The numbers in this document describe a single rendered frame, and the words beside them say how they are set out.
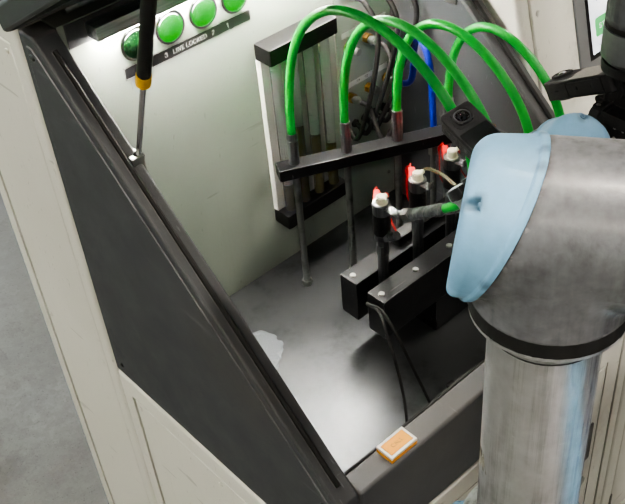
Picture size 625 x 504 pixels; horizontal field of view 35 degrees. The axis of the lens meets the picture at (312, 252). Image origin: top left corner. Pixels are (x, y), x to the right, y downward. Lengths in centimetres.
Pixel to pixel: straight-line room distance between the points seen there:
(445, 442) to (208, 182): 57
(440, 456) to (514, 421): 71
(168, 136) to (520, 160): 98
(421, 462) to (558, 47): 74
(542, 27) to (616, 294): 110
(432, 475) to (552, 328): 84
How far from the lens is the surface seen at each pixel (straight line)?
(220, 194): 169
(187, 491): 187
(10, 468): 278
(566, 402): 77
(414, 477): 146
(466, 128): 124
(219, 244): 174
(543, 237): 64
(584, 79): 129
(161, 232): 132
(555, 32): 176
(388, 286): 159
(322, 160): 166
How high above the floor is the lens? 207
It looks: 41 degrees down
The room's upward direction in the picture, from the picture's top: 6 degrees counter-clockwise
